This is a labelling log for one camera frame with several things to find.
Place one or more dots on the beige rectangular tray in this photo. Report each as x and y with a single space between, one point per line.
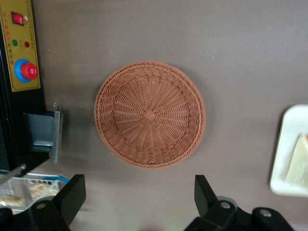
279 168

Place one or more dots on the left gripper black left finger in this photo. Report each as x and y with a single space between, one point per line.
72 199

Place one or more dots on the red emergency stop button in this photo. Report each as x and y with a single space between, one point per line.
27 71

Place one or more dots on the triangle sandwich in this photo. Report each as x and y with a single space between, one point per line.
299 161

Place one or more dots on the grey metal bracket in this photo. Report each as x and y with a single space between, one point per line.
56 134

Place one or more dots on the black and yellow control box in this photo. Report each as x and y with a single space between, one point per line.
21 29

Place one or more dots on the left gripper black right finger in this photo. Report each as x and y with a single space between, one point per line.
207 202

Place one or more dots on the packaged rice cracker snack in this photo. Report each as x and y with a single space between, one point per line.
42 191
12 201

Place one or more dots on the round brown wicker basket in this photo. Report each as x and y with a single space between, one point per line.
150 115

